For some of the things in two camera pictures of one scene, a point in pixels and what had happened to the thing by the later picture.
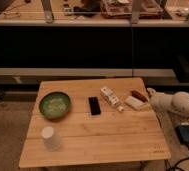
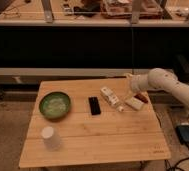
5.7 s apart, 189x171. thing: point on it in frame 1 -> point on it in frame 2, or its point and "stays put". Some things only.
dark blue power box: [188, 133] stays put
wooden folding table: [93, 121] stays put
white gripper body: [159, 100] -> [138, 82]
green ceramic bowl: [55, 105] stays put
